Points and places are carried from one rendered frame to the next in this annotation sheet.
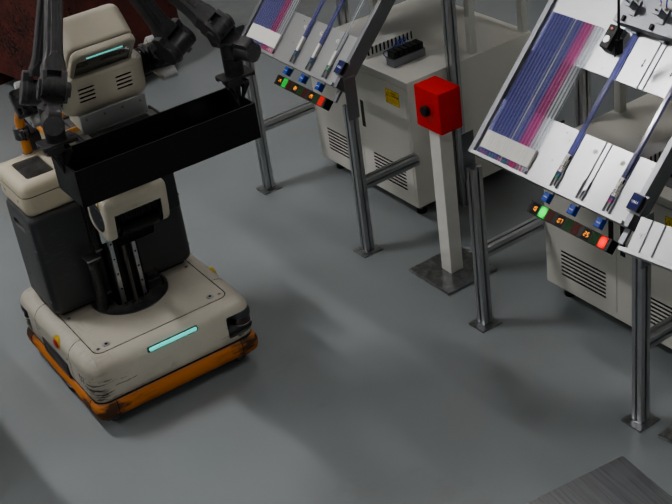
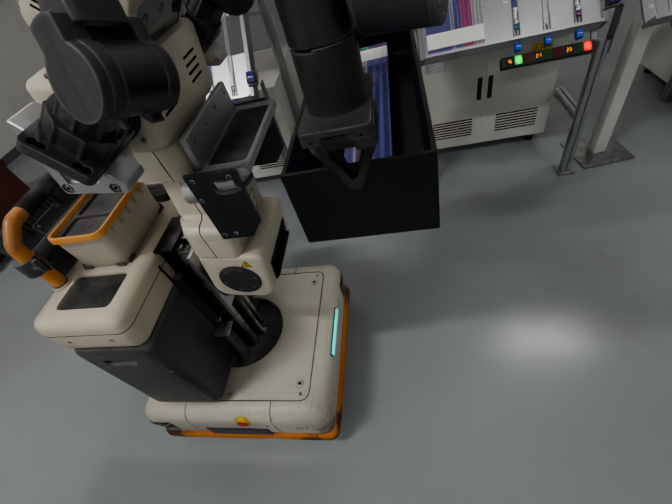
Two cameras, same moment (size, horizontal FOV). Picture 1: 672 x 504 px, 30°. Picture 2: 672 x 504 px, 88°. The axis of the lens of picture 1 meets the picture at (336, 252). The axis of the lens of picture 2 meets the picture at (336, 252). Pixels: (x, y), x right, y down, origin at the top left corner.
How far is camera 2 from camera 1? 3.33 m
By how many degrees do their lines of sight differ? 35
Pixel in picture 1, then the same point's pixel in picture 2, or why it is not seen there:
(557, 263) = not seen: hidden behind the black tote
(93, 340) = (283, 391)
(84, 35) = not seen: outside the picture
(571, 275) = (441, 136)
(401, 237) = not seen: hidden behind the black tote
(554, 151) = (497, 15)
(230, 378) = (353, 323)
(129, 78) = (196, 60)
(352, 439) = (482, 289)
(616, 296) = (480, 128)
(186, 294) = (294, 295)
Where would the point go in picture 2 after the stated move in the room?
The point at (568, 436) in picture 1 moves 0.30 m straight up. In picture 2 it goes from (557, 198) to (574, 146)
